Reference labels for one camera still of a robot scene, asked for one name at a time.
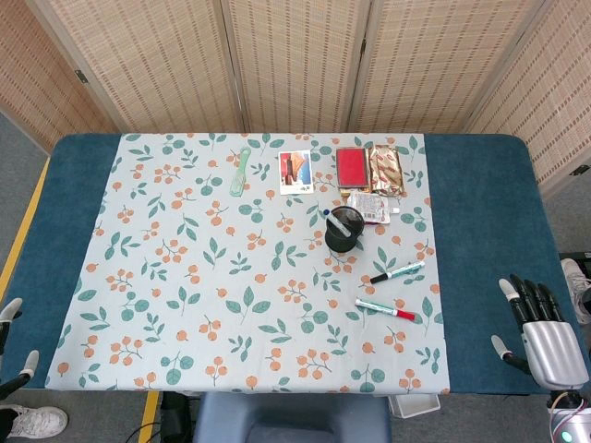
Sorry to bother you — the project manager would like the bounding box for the blue pen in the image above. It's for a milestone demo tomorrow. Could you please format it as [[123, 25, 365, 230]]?
[[321, 208, 355, 239]]

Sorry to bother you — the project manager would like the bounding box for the gold foil snack packet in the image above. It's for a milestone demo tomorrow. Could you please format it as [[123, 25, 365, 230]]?
[[368, 144, 407, 198]]

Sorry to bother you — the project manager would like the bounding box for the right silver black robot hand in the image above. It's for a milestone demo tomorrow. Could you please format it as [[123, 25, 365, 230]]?
[[490, 274, 591, 392]]

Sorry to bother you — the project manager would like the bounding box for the floral leaf print tablecloth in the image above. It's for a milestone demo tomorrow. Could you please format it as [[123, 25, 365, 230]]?
[[44, 132, 452, 396]]

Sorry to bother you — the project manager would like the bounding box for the woven bamboo screen panel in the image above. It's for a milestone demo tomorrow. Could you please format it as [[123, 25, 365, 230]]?
[[0, 0, 116, 153], [348, 0, 558, 135], [465, 0, 591, 195], [27, 0, 248, 135], [220, 0, 373, 135]]

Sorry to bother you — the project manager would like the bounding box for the white plastic box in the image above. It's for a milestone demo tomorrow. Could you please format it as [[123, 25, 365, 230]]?
[[387, 393, 442, 419]]

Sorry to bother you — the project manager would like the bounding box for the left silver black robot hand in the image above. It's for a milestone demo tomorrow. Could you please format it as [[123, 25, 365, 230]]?
[[0, 297, 41, 401]]

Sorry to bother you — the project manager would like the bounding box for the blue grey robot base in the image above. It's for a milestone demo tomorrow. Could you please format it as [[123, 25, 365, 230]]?
[[192, 391, 392, 443]]

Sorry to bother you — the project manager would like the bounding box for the clear plastic printed packet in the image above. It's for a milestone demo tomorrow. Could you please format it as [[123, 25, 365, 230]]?
[[344, 191, 403, 225]]

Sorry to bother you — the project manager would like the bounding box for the green marker red cap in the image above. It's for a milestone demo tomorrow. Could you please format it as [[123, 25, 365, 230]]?
[[354, 297, 416, 322]]

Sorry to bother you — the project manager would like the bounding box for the red flat box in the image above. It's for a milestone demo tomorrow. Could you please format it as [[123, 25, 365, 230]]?
[[335, 147, 372, 191]]

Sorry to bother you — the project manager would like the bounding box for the green marker black cap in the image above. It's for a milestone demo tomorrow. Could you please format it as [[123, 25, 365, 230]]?
[[368, 260, 426, 285]]

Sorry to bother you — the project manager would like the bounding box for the picture postcard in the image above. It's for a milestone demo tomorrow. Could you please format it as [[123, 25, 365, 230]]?
[[277, 150, 316, 196]]

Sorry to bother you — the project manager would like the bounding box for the black round pen holder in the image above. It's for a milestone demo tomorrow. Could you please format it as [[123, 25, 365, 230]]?
[[323, 206, 366, 254]]

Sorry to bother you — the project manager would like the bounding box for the black floor cable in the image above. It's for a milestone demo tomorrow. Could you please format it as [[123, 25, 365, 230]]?
[[124, 422, 163, 443]]

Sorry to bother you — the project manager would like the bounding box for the blue velvet table cover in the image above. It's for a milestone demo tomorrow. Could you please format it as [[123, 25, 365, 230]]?
[[0, 132, 591, 398]]

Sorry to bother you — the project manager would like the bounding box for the black base bracket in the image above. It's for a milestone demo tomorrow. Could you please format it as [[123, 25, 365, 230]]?
[[159, 391, 204, 443]]

